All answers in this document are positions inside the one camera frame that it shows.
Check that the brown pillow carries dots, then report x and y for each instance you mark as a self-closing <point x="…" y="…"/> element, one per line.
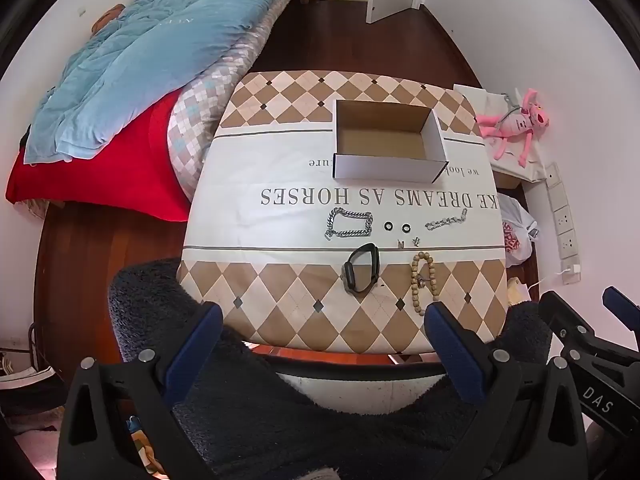
<point x="107" y="17"/>

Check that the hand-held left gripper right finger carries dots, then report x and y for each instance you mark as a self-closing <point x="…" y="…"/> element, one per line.
<point x="452" y="350"/>

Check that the white sneaker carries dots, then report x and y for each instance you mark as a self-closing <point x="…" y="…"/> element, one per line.
<point x="25" y="377"/>

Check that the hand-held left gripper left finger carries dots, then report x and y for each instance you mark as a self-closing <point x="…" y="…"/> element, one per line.
<point x="195" y="345"/>

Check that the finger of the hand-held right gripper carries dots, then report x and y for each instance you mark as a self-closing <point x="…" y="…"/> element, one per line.
<point x="560" y="315"/>
<point x="622" y="307"/>

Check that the white plastic bag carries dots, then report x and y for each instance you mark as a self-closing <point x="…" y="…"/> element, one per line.
<point x="515" y="230"/>

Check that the white wall socket row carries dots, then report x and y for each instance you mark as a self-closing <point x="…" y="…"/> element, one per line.
<point x="562" y="215"/>

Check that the red blanket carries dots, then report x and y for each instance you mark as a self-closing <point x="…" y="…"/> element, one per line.
<point x="120" y="170"/>

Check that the pink plush toy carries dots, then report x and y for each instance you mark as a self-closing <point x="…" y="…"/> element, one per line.
<point x="517" y="122"/>

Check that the checkered printed tablecloth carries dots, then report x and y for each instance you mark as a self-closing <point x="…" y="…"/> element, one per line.
<point x="280" y="240"/>

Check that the black wrist band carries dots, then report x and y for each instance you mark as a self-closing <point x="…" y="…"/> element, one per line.
<point x="348" y="272"/>

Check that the cardboard box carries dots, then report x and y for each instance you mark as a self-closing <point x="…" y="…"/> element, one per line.
<point x="380" y="145"/>

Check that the white tote bag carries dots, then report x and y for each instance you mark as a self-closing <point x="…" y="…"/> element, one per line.
<point x="515" y="165"/>

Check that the light blue quilt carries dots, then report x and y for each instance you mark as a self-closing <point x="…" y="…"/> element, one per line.
<point x="165" y="45"/>

